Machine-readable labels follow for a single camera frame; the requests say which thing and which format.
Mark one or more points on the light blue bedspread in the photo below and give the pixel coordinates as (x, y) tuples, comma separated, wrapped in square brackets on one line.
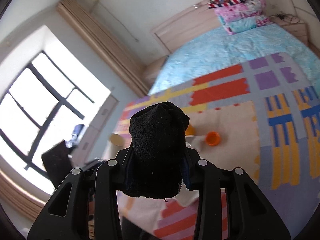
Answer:
[(216, 50)]

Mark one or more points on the beige curtain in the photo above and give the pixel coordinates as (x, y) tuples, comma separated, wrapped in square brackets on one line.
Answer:
[(105, 44), (22, 201)]

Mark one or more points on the beige lower curtain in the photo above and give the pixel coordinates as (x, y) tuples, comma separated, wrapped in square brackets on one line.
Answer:
[(22, 201)]

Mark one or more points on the orange bottle cap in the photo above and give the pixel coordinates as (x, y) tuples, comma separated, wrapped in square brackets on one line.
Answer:
[(212, 138)]

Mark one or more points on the pink folded quilt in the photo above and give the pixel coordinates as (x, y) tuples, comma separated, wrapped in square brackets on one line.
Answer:
[(240, 11)]

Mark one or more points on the wooden nightstand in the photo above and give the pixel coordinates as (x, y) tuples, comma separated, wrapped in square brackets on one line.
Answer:
[(293, 25), (152, 71)]

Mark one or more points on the blue cloth on cabinet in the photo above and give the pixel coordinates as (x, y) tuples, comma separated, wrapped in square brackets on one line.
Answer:
[(73, 139)]

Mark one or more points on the wooden bed headboard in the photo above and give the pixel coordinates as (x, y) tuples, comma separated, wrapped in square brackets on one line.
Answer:
[(185, 26)]

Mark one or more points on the left wooden nightstand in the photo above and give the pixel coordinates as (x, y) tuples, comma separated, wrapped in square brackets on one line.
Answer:
[(152, 71)]

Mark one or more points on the dark framed window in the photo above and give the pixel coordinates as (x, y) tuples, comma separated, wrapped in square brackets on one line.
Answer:
[(49, 92)]

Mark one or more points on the colourful patterned blanket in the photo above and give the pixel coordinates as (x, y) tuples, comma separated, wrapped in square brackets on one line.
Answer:
[(267, 115)]

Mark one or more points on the blue folded quilt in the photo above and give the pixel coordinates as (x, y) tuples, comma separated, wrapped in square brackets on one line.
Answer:
[(244, 24)]

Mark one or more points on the yellow tape roll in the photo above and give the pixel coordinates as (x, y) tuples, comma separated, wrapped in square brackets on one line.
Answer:
[(190, 131)]

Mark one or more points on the crumpled white tissue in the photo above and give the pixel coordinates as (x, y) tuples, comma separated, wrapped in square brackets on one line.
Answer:
[(195, 142)]

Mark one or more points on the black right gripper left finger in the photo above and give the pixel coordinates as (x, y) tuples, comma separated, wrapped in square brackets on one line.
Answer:
[(65, 215)]

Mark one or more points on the beige window cabinet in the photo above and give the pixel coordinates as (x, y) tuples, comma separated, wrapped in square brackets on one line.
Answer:
[(92, 132)]

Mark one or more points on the black sock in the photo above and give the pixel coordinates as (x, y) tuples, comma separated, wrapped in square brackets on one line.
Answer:
[(157, 152)]

